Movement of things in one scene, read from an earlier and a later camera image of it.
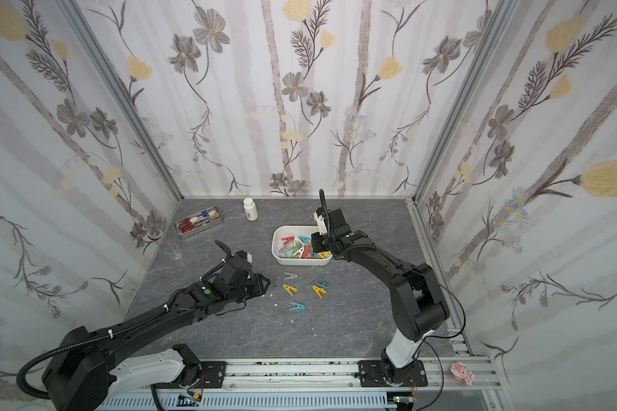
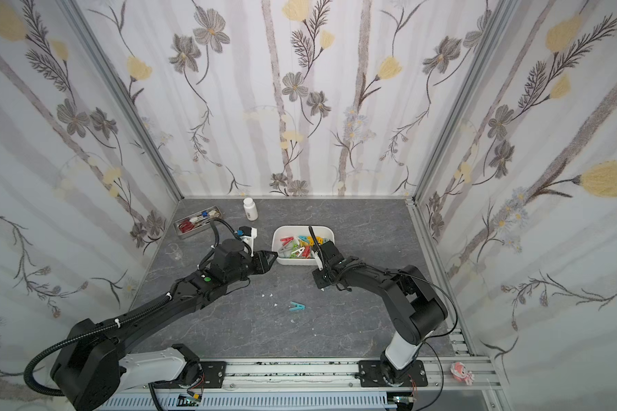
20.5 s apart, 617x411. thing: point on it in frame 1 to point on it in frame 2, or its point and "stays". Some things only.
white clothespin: [301, 251] stays
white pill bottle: [250, 208] stays
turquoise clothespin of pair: [297, 306] stays
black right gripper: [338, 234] to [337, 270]
